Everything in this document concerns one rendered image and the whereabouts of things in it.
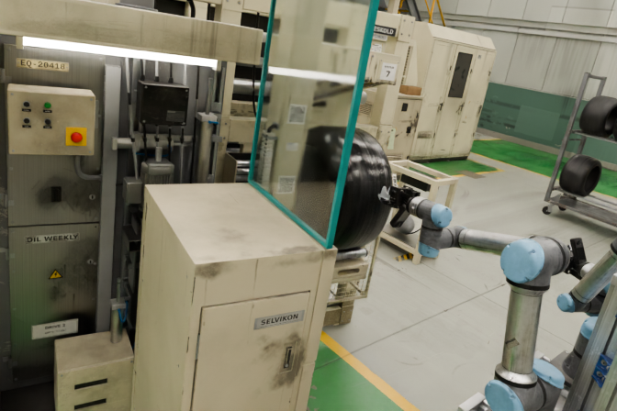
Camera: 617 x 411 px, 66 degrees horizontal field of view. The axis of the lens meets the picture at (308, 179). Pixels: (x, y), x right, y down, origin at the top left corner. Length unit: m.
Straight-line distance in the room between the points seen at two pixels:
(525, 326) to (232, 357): 0.82
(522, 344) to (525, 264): 0.24
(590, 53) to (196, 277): 12.49
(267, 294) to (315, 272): 0.14
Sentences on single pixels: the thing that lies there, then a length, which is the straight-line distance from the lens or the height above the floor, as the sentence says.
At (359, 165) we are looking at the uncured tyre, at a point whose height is 1.34.
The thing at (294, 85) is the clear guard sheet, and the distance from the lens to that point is 1.46.
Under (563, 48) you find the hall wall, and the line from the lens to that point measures 13.44.
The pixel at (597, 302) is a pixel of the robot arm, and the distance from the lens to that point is 2.31.
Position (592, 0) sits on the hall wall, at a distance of 13.42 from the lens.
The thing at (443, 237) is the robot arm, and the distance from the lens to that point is 1.77.
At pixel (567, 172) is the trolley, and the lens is 7.09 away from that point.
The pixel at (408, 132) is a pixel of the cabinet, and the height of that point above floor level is 0.73.
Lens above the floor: 1.80
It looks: 17 degrees down
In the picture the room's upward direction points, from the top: 9 degrees clockwise
